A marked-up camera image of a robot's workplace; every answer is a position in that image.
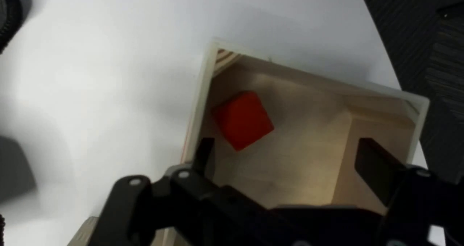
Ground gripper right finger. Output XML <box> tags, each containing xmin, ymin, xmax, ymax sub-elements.
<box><xmin>353</xmin><ymin>137</ymin><xmax>464</xmax><ymax>246</ymax></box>

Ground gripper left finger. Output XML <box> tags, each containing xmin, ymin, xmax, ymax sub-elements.
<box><xmin>88</xmin><ymin>137</ymin><xmax>270</xmax><ymax>246</ymax></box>

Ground wooden box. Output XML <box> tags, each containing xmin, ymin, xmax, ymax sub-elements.
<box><xmin>67</xmin><ymin>39</ymin><xmax>431</xmax><ymax>246</ymax></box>

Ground orange block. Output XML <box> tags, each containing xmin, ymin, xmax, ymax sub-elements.
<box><xmin>212</xmin><ymin>91</ymin><xmax>275</xmax><ymax>152</ymax></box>

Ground black ribbed round object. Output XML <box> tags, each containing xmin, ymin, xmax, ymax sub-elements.
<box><xmin>0</xmin><ymin>0</ymin><xmax>24</xmax><ymax>54</ymax></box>

